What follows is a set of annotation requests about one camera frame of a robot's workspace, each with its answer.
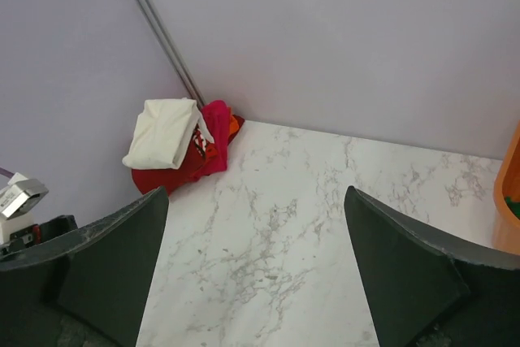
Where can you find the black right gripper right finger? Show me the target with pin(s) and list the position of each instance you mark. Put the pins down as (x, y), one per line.
(427, 287)

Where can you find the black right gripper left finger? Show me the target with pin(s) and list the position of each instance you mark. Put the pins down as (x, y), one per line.
(84, 286)

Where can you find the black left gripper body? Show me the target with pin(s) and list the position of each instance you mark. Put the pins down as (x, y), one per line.
(35, 234)

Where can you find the green t-shirt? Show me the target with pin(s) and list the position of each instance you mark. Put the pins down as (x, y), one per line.
(513, 206)

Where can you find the orange plastic basket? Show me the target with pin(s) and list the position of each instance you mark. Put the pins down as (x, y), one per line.
(505, 235)

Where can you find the folded white t-shirt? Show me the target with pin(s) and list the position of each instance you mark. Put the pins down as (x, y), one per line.
(163, 132)

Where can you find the folded red t-shirt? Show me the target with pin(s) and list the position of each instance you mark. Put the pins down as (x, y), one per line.
(200, 160)

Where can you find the folded magenta t-shirt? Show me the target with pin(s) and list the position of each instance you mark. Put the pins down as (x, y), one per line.
(217, 117)

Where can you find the folded orange t-shirt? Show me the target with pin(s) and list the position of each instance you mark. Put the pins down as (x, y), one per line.
(234, 126)

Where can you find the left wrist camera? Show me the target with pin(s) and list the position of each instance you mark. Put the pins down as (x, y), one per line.
(20, 195)

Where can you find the left aluminium corner post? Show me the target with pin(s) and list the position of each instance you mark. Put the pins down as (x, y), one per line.
(153, 18)

